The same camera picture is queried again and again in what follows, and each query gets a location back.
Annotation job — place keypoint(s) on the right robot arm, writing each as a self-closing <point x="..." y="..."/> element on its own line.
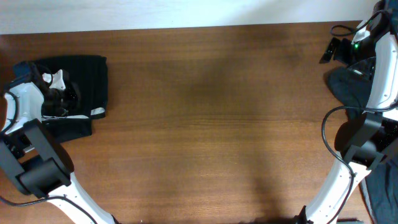
<point x="361" y="144"/>

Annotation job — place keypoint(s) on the dark green shorts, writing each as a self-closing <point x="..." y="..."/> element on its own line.
<point x="90" y="73"/>

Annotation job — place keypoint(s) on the dark grey clothes pile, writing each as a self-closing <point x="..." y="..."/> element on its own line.
<point x="379" y="188"/>

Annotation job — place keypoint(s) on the folded black shorts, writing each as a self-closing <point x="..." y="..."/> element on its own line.
<point x="64" y="130"/>

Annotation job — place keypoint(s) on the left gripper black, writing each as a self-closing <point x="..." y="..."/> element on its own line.
<point x="75" y="99"/>

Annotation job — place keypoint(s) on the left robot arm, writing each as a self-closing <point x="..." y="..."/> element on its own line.
<point x="36" y="164"/>

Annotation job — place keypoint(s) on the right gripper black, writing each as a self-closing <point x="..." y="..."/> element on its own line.
<point x="343" y="46"/>

